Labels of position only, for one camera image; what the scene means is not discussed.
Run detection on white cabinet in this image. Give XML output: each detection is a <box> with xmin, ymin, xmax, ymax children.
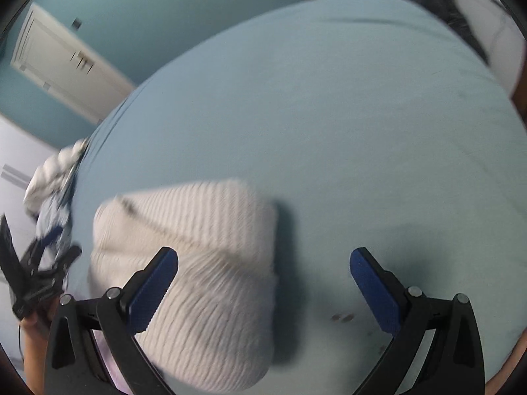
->
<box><xmin>391</xmin><ymin>0</ymin><xmax>527</xmax><ymax>87</ymax></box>

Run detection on brown wooden chair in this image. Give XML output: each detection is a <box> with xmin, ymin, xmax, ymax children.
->
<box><xmin>511</xmin><ymin>86</ymin><xmax>527</xmax><ymax>116</ymax></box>

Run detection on pink checked quilt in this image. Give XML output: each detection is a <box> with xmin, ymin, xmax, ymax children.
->
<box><xmin>93</xmin><ymin>329</ymin><xmax>128</xmax><ymax>393</ymax></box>

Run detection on white door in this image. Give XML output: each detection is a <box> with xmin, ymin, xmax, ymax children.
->
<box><xmin>10</xmin><ymin>2</ymin><xmax>136</xmax><ymax>126</ymax></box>

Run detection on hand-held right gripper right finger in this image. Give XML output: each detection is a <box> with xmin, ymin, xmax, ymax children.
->
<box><xmin>350</xmin><ymin>248</ymin><xmax>485</xmax><ymax>395</ymax></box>

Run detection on white puffer jacket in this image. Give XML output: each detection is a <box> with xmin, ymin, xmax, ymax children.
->
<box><xmin>22</xmin><ymin>138</ymin><xmax>89</xmax><ymax>215</ymax></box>

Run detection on white and blue knit sweater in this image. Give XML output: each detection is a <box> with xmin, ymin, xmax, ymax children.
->
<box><xmin>90</xmin><ymin>179</ymin><xmax>278</xmax><ymax>391</ymax></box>

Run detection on bed with teal sheet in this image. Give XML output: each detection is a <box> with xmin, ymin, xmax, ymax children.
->
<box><xmin>62</xmin><ymin>0</ymin><xmax>527</xmax><ymax>395</ymax></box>

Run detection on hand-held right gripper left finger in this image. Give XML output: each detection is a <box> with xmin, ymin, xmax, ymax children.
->
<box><xmin>44</xmin><ymin>247</ymin><xmax>180</xmax><ymax>395</ymax></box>

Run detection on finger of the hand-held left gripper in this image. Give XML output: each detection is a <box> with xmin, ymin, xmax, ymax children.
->
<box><xmin>20</xmin><ymin>226</ymin><xmax>64</xmax><ymax>274</ymax></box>
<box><xmin>39</xmin><ymin>246</ymin><xmax>83</xmax><ymax>286</ymax></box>

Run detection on person's left hand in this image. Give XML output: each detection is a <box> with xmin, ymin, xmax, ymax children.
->
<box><xmin>20</xmin><ymin>298</ymin><xmax>58</xmax><ymax>334</ymax></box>

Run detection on person's left forearm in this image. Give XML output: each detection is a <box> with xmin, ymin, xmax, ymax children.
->
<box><xmin>22</xmin><ymin>329</ymin><xmax>50</xmax><ymax>395</ymax></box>

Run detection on crumpled grey clothes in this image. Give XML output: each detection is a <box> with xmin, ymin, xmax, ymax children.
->
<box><xmin>35</xmin><ymin>191</ymin><xmax>75</xmax><ymax>256</ymax></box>

